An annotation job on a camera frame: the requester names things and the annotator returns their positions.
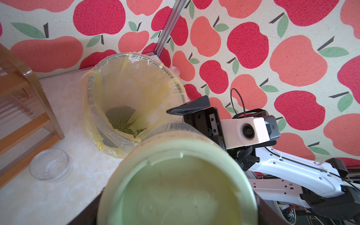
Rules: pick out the wooden spice rack shelf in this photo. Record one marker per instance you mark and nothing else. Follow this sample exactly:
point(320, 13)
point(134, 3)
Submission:
point(28, 122)

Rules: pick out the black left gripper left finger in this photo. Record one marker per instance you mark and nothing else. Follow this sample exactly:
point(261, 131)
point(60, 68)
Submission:
point(89, 215)

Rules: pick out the clear jar with mung beans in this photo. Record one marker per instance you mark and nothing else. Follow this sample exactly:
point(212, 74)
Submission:
point(52, 165)

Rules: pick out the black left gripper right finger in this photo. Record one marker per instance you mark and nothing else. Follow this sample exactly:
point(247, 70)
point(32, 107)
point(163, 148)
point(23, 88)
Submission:
point(267, 213)

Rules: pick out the yellow plastic bin liner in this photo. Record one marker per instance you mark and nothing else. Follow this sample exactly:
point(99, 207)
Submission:
point(112, 98)

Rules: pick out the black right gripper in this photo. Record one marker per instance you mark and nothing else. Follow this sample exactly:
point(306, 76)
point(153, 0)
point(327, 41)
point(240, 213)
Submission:
point(203, 118)

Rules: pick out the clear plastic jar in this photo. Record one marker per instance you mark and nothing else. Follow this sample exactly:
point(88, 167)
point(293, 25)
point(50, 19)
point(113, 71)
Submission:
point(175, 71)

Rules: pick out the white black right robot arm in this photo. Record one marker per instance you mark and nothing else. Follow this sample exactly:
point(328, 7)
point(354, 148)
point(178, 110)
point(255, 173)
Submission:
point(322, 188)

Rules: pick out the pale green jar lid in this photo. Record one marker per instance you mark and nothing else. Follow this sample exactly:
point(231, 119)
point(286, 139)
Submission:
point(178, 178)

